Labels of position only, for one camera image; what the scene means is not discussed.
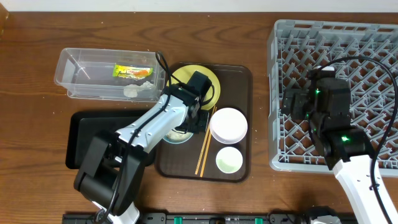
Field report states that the wooden chopstick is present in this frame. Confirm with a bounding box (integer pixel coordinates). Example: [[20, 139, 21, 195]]
[[195, 106, 216, 175], [199, 106, 218, 178]]

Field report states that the clear plastic bin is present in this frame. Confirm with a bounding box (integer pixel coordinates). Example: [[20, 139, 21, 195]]
[[54, 48, 165, 102]]

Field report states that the yellow plate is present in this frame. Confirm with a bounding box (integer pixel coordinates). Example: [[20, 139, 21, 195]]
[[173, 65, 221, 110]]

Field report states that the black waste tray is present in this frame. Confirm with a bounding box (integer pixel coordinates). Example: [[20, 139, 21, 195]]
[[65, 110, 146, 169]]

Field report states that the white bowl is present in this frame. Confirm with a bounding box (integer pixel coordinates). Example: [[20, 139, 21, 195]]
[[210, 108, 248, 144]]

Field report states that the white tissue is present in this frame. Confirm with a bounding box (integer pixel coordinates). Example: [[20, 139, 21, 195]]
[[123, 81, 154, 98]]

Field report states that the small pale green cup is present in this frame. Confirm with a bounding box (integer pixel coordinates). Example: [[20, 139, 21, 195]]
[[216, 146, 243, 174]]

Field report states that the yellow snack wrapper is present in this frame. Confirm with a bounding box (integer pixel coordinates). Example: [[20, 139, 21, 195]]
[[113, 65, 154, 80]]

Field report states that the grey dishwasher rack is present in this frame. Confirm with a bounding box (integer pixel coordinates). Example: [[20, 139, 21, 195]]
[[267, 20, 397, 177]]

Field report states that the light blue bowl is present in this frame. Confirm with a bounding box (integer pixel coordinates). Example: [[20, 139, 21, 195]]
[[163, 129, 193, 144]]

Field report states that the dark brown serving tray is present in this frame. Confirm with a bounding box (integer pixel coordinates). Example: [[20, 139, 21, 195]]
[[155, 64, 252, 183]]

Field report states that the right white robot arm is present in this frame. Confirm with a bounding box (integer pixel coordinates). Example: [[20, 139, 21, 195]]
[[281, 66, 397, 223]]

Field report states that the black rail at table edge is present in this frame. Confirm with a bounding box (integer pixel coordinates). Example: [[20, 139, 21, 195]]
[[62, 212, 358, 224]]

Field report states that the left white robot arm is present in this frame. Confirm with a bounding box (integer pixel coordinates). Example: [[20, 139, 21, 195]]
[[74, 72, 213, 223]]

